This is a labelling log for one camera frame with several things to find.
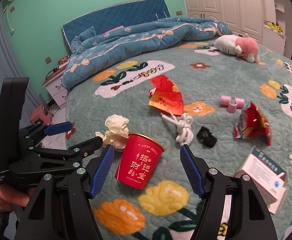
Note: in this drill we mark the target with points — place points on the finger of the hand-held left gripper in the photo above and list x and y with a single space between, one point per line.
57 128
86 148

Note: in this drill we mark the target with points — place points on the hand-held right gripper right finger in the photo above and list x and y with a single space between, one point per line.
192 172

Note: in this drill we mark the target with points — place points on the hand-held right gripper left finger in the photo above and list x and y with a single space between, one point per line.
102 172

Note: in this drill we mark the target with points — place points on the paper ball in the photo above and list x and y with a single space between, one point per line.
116 127

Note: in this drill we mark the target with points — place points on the red paper cup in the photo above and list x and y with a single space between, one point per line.
138 162

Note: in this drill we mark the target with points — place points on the red snack wrapper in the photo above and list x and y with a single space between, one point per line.
167 97

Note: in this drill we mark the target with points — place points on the red foil snack packet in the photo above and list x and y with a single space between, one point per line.
254 122

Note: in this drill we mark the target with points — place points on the person's left hand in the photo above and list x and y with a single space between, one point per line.
8 200

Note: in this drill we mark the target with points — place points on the pink stool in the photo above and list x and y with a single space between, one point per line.
39 113

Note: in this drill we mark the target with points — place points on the white nightstand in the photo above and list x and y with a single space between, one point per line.
57 92

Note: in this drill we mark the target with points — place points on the black hair scrunchie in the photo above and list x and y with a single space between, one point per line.
205 136

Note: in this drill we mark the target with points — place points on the grey curtain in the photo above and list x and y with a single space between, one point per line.
1 55

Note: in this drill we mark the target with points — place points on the colourful box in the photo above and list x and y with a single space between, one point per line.
63 61

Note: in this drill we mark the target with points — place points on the white medicine box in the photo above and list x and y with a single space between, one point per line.
260 175

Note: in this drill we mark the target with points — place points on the pink plastic tube piece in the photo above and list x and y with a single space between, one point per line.
227 101

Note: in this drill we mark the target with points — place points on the blue pillow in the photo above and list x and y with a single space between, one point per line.
86 33

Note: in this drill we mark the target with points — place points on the blue floral quilt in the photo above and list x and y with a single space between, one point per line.
136 40

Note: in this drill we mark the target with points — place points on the blue padded headboard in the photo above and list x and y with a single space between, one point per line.
116 15

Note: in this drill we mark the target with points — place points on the white and pink plush toy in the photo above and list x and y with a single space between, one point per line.
245 47

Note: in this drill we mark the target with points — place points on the yellow toy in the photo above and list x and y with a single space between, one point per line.
274 27

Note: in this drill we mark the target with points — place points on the white wardrobe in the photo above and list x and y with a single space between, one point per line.
223 0

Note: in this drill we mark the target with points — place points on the white shelf unit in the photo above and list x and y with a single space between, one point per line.
278 5

